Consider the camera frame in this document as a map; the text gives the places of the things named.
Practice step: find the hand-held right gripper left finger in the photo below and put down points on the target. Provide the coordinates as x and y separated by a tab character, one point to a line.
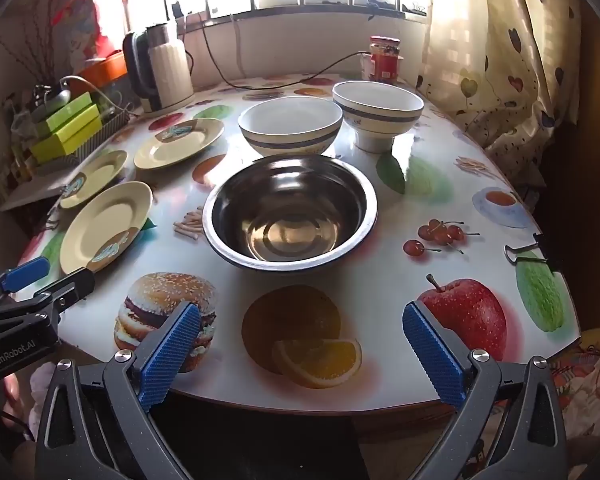
172	355

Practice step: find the cream heart print curtain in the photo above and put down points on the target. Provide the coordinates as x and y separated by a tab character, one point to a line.
500	60

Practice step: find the red and white carton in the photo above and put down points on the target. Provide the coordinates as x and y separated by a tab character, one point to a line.
363	67

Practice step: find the floral printed cloth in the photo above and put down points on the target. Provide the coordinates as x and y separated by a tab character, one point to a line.
585	385

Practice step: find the orange box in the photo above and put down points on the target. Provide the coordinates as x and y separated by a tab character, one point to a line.
105	70

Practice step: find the green cardboard box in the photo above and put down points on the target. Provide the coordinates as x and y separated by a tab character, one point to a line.
67	137
62	107

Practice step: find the red lidded jar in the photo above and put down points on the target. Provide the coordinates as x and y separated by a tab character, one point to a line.
385	60

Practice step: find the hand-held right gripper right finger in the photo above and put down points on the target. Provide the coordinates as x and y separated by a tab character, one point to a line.
432	355

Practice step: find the white and black electric kettle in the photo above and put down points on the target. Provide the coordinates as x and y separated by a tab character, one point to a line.
167	67

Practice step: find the food print tablecloth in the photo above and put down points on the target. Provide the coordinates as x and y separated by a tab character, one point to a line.
330	285

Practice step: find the zigzag patterned tray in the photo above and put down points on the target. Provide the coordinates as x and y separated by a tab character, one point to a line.
107	127

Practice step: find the black binder clip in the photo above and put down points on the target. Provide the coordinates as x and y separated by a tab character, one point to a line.
532	250

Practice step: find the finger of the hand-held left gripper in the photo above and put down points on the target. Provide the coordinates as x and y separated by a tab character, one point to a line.
25	272
65	290

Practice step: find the white shelf board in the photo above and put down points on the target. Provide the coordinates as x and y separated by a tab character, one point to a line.
35	190

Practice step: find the cream plate with blue print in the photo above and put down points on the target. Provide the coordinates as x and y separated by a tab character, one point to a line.
107	225
180	142
92	177

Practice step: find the white bowl with blue stripes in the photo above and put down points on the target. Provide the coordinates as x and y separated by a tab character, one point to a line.
290	122
377	105

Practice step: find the brown wooden cabinet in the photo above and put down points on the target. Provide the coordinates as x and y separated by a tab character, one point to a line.
597	135

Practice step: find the lavender cloth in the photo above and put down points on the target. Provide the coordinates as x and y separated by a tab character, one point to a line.
40	390

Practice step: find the stainless steel bowl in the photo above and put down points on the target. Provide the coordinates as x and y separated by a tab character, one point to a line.
290	220

